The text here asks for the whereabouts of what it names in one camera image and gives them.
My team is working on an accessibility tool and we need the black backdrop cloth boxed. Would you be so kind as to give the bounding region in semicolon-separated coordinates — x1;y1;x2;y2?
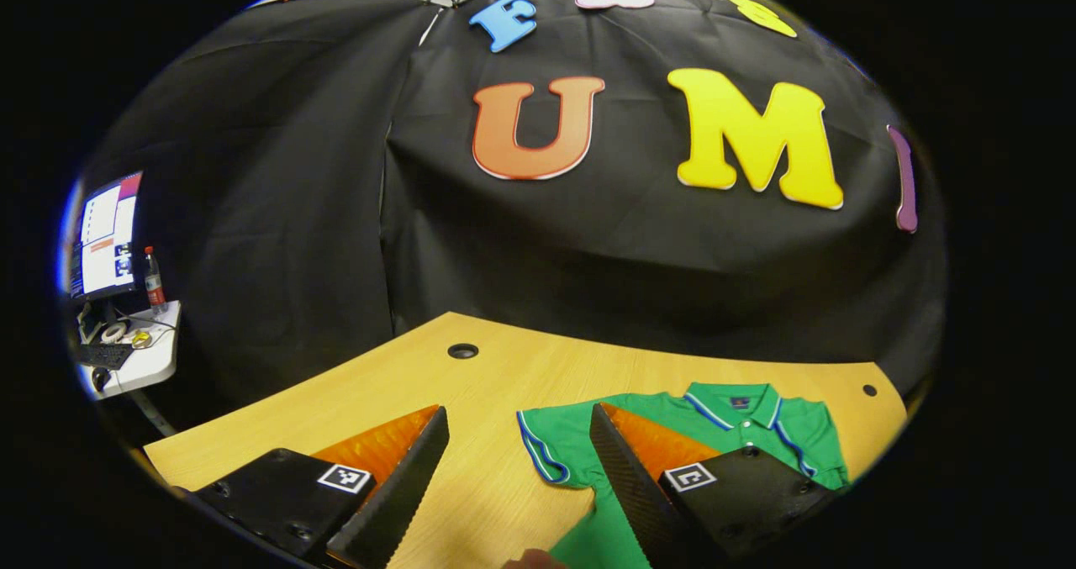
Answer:
71;0;951;461

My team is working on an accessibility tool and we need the black keyboard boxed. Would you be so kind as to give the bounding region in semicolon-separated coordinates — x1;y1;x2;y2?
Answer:
80;344;135;371

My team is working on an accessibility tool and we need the green T-shirt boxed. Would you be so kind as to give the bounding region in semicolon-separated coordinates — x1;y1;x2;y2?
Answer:
516;382;850;569

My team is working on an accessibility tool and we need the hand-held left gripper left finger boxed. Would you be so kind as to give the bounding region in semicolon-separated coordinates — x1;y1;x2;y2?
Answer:
172;404;451;569

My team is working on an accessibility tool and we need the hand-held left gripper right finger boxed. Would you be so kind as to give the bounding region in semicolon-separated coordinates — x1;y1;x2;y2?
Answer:
588;402;841;569

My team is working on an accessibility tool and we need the computer monitor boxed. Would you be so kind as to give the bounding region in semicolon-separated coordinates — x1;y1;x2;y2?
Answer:
67;172;143;303

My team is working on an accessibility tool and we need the plastic bottle with red label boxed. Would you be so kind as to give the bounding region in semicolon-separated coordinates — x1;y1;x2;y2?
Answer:
143;246;167;316

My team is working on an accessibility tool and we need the white side table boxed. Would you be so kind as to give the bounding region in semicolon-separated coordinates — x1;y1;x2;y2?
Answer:
76;300;182;435

